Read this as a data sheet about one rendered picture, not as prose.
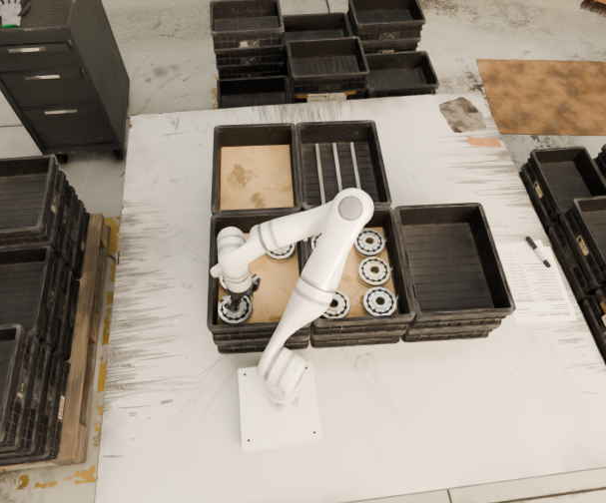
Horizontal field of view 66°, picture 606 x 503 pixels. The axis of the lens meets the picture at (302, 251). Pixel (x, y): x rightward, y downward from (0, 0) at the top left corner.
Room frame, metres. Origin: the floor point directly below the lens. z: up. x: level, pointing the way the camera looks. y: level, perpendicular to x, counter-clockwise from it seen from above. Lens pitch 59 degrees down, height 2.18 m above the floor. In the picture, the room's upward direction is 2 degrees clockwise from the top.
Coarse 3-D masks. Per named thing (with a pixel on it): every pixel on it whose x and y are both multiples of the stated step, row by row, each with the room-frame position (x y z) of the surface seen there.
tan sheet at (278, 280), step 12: (252, 264) 0.75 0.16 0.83; (264, 264) 0.75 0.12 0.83; (276, 264) 0.75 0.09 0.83; (288, 264) 0.75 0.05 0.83; (264, 276) 0.70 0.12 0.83; (276, 276) 0.71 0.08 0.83; (288, 276) 0.71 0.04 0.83; (264, 288) 0.66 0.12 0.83; (276, 288) 0.66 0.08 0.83; (288, 288) 0.66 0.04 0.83; (264, 300) 0.62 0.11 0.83; (276, 300) 0.62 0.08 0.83; (288, 300) 0.62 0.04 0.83; (264, 312) 0.58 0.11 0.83; (276, 312) 0.58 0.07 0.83
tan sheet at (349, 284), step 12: (372, 228) 0.91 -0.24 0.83; (348, 252) 0.81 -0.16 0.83; (384, 252) 0.81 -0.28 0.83; (348, 264) 0.76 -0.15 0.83; (348, 276) 0.72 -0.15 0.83; (336, 288) 0.67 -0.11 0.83; (348, 288) 0.67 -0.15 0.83; (360, 288) 0.67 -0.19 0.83; (360, 300) 0.63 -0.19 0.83; (348, 312) 0.59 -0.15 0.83; (360, 312) 0.59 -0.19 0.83; (396, 312) 0.60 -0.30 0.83
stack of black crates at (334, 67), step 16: (288, 48) 2.19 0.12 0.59; (304, 48) 2.26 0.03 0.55; (320, 48) 2.27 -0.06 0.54; (336, 48) 2.28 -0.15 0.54; (352, 48) 2.30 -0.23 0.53; (288, 64) 2.20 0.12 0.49; (304, 64) 2.20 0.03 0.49; (320, 64) 2.21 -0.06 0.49; (336, 64) 2.21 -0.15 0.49; (352, 64) 2.22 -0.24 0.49; (288, 80) 2.20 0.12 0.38; (304, 80) 1.97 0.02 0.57; (320, 80) 2.00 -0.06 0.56; (336, 80) 2.01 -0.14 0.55; (352, 80) 2.02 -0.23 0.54; (352, 96) 2.02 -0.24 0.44
